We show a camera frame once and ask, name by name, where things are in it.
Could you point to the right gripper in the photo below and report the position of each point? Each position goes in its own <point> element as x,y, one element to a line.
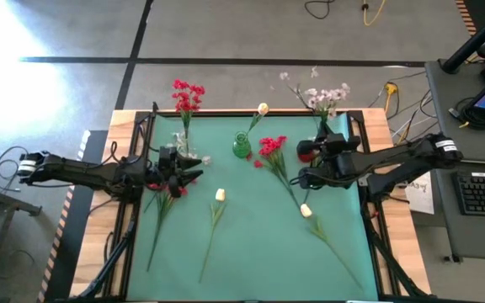
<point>339,157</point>

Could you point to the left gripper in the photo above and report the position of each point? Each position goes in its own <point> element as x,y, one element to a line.
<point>168,164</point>

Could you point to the white artificial blossom spray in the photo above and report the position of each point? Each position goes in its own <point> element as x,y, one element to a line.
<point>206,160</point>
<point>322,99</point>

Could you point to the yellow artificial tulip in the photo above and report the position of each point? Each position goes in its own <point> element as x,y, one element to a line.
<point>262,108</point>
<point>305,210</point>
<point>220,195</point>

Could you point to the red artificial flower bunch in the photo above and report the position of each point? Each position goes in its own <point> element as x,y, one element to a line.
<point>185,99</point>
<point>270,145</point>
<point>162,206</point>

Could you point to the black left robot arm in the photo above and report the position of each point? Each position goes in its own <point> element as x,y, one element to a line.
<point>91,174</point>

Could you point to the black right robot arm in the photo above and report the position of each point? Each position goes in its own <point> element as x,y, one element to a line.
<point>411,157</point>

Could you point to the red glass vase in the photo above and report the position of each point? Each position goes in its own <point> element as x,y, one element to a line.
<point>306,157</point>

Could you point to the clear glass vase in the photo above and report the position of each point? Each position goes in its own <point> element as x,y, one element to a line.
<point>179,139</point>

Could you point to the green glass vase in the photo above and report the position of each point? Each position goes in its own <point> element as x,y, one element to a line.
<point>241,148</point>

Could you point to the loose red blossom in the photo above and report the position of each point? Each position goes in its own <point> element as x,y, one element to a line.
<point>249,157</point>
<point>258,164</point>

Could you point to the green table mat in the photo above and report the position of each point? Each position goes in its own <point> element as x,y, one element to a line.
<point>259,252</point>

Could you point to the yellow plug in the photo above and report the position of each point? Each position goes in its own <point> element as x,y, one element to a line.
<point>390,88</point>

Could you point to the white paper sheet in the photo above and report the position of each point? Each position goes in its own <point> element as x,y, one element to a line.
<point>421,198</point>

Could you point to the black floor mat striped edge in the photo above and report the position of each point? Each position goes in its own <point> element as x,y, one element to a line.
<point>74,235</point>

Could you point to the grey side cart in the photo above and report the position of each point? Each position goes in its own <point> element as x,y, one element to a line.
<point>461,139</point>

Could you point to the black keyboard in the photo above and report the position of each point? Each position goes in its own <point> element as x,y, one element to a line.
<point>482,195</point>

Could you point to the black upright pole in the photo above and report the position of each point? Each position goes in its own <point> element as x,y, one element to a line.
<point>474,42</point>

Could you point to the black aluminium rig frame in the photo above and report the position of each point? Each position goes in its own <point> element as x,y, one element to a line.
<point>378,252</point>

